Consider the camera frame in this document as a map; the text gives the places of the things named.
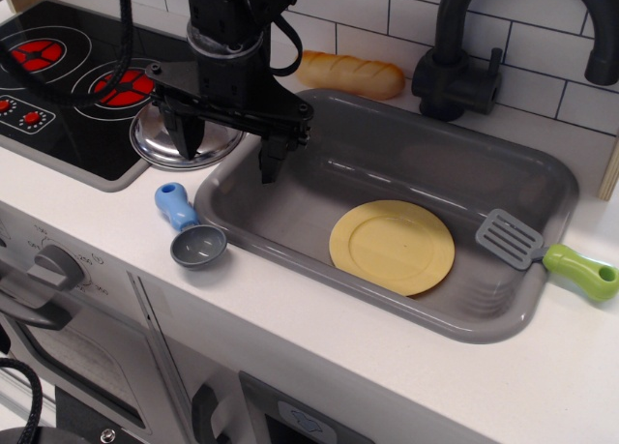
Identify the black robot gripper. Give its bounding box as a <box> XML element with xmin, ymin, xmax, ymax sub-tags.
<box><xmin>147</xmin><ymin>31</ymin><xmax>313</xmax><ymax>184</ymax></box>

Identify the grey spatula green handle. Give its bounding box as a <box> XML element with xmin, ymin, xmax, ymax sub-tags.
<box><xmin>475</xmin><ymin>209</ymin><xmax>618</xmax><ymax>302</ymax></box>

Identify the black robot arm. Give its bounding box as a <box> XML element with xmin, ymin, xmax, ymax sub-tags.
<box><xmin>147</xmin><ymin>0</ymin><xmax>313</xmax><ymax>184</ymax></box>

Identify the grey sink basin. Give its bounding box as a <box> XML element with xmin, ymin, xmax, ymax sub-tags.
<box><xmin>194</xmin><ymin>90</ymin><xmax>578</xmax><ymax>343</ymax></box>

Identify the yellow plate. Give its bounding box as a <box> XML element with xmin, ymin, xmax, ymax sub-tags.
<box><xmin>329</xmin><ymin>200</ymin><xmax>456</xmax><ymax>296</ymax></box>

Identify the silver pot lid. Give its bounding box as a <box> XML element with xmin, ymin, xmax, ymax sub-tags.
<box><xmin>130</xmin><ymin>104</ymin><xmax>245</xmax><ymax>170</ymax></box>

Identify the toy bread loaf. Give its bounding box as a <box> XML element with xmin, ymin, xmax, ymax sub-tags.
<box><xmin>295</xmin><ymin>50</ymin><xmax>405</xmax><ymax>101</ymax></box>

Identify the black toy stovetop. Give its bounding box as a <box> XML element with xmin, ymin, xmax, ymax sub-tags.
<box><xmin>1</xmin><ymin>0</ymin><xmax>192</xmax><ymax>192</ymax></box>

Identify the grey oven knob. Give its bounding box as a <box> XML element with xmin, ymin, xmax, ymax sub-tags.
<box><xmin>26</xmin><ymin>245</ymin><xmax>84</xmax><ymax>291</ymax></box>

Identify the black faucet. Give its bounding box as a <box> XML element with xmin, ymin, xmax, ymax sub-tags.
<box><xmin>411</xmin><ymin>0</ymin><xmax>619</xmax><ymax>123</ymax></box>

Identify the blue handled grey scoop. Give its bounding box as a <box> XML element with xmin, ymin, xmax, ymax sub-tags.
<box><xmin>155</xmin><ymin>183</ymin><xmax>227</xmax><ymax>270</ymax></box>

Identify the black braided cable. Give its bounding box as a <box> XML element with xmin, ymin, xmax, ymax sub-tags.
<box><xmin>0</xmin><ymin>0</ymin><xmax>134</xmax><ymax>107</ymax></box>
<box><xmin>0</xmin><ymin>358</ymin><xmax>44</xmax><ymax>444</ymax></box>

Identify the grey oven door handle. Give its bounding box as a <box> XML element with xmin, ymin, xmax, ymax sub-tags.
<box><xmin>1</xmin><ymin>271</ymin><xmax>76</xmax><ymax>331</ymax></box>

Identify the black braided cable lower left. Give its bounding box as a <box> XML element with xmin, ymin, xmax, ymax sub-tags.
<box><xmin>0</xmin><ymin>358</ymin><xmax>44</xmax><ymax>444</ymax></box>

